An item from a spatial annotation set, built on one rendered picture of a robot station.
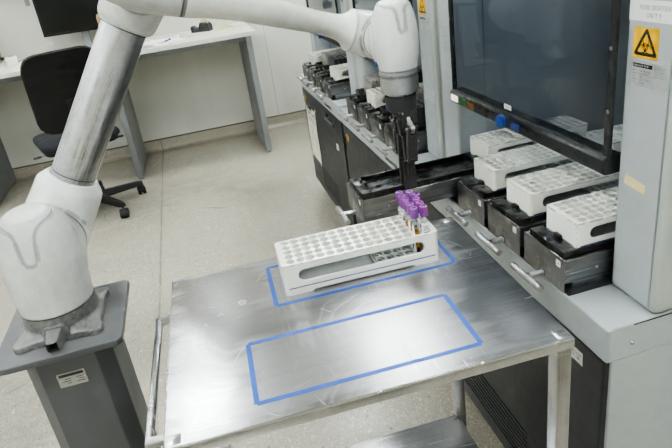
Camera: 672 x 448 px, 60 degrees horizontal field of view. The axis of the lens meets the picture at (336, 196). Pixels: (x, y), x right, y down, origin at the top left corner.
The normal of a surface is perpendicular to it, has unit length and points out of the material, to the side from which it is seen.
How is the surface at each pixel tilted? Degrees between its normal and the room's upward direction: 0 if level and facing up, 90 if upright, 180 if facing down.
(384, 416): 0
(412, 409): 0
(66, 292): 92
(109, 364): 90
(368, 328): 0
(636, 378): 90
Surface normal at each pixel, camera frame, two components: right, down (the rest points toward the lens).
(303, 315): -0.13, -0.91
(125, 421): 0.86, 0.10
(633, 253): -0.96, 0.22
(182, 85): 0.26, 0.36
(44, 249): 0.61, -0.02
